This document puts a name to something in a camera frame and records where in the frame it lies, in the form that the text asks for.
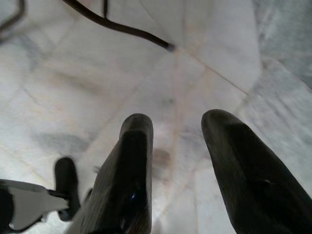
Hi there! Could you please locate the thin dark chair rod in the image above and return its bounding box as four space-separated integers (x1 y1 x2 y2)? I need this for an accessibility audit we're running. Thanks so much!
101 0 110 20

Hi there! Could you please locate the dark bent chair frame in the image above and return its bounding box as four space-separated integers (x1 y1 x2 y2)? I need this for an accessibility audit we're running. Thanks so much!
0 0 26 41

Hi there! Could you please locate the black robot foot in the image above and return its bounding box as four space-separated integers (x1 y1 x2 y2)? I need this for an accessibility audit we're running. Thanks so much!
54 157 81 222

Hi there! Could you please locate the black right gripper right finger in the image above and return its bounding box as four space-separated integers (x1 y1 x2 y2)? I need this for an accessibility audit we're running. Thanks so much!
201 109 312 234

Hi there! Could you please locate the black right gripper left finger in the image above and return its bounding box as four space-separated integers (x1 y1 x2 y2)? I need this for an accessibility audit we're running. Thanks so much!
69 113 154 234

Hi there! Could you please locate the dark curved chair leg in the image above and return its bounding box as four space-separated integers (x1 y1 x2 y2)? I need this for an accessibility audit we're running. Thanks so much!
62 0 175 52

